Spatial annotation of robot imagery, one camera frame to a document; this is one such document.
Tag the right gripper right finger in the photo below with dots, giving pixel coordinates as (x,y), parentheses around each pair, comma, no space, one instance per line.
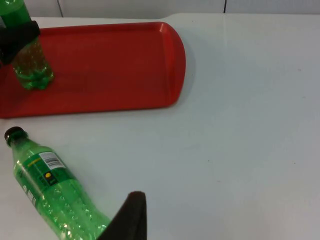
(130,220)

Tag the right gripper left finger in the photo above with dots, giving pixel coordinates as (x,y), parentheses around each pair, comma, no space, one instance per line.
(15,41)

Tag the green plastic bottle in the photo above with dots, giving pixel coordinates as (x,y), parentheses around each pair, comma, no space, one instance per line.
(55,195)
(31,65)

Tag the red tray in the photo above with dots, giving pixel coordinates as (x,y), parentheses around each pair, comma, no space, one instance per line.
(107,67)

